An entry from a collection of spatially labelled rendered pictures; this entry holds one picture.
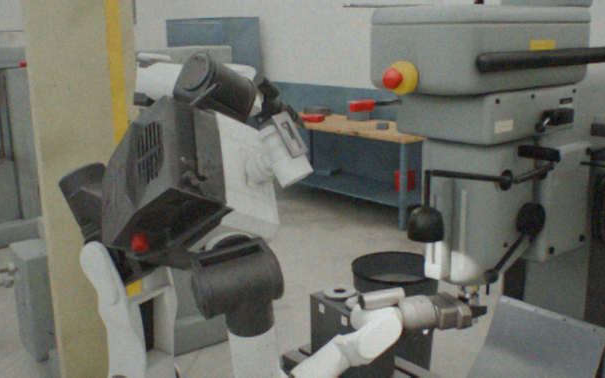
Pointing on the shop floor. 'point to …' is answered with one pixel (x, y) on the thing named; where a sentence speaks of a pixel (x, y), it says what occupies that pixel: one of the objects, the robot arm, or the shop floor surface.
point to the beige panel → (77, 147)
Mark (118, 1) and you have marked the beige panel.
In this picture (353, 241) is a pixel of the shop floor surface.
